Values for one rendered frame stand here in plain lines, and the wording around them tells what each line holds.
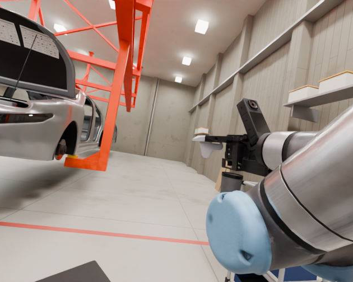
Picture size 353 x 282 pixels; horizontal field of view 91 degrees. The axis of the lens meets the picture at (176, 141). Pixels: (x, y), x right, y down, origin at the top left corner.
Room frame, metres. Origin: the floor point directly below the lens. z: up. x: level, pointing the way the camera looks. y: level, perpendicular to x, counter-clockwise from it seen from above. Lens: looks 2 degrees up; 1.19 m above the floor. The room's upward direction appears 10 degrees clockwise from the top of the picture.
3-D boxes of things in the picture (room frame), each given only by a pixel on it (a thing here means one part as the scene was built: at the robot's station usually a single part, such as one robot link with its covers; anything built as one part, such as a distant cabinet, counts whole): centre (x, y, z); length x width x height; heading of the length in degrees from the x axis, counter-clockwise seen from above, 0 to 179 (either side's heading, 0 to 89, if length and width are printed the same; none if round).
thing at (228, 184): (4.83, -1.69, 0.36); 0.58 x 0.57 x 0.72; 98
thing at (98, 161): (3.18, 1.53, 1.75); 0.68 x 0.16 x 2.45; 105
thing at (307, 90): (3.00, -2.08, 2.44); 0.40 x 0.33 x 0.23; 8
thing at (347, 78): (2.42, -2.16, 2.44); 0.41 x 0.34 x 0.23; 8
